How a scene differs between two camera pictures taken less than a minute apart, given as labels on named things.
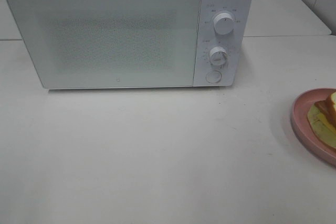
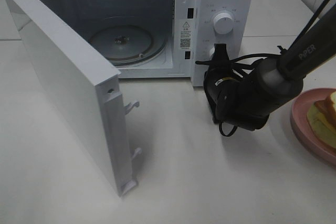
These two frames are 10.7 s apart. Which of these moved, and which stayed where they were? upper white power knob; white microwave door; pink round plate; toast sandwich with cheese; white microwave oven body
Moved: toast sandwich with cheese; white microwave door
Stayed: white microwave oven body; upper white power knob; pink round plate
